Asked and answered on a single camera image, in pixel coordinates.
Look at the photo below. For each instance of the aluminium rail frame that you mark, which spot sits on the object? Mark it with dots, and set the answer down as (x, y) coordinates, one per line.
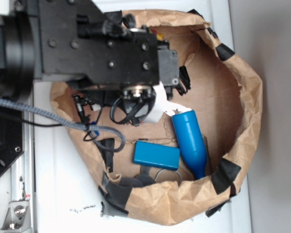
(23, 175)

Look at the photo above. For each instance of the blue plastic bottle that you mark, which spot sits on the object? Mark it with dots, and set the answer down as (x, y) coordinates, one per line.
(190, 142)

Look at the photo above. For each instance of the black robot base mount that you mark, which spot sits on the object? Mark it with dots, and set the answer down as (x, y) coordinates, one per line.
(11, 137)

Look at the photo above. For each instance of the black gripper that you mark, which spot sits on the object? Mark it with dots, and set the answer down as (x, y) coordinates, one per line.
(127, 69)

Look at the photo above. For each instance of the brown paper bag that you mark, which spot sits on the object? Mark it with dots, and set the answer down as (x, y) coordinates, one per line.
(226, 95)

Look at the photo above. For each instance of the blue rectangular block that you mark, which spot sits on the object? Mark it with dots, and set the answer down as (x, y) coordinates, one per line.
(155, 155)

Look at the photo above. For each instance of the metal corner bracket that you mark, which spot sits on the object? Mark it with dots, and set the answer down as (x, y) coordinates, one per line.
(18, 217)

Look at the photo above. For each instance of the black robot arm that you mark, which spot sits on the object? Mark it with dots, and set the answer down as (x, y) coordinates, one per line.
(39, 42)

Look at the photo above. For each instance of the multicolour rope toy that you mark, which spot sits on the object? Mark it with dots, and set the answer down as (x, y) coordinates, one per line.
(159, 36)

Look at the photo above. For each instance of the silver keys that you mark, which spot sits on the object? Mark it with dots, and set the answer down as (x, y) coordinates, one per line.
(178, 110)

